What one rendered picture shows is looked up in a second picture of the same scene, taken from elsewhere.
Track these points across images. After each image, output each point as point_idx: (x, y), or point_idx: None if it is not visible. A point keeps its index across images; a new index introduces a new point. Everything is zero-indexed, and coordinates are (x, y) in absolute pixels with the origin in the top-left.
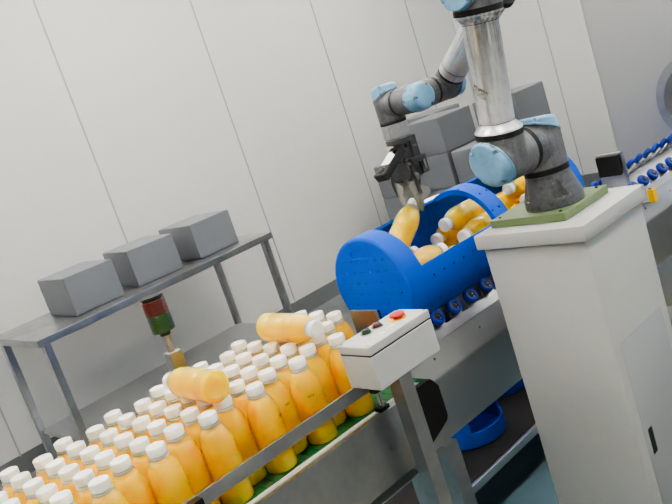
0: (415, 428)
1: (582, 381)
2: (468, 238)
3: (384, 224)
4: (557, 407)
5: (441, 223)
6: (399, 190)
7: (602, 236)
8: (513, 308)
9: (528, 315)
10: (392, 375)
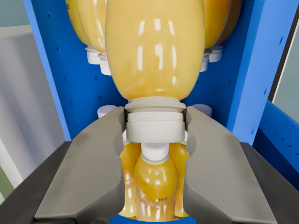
0: None
1: (21, 26)
2: (50, 88)
3: (262, 1)
4: None
5: (159, 144)
6: (223, 169)
7: None
8: (25, 30)
9: (14, 30)
10: None
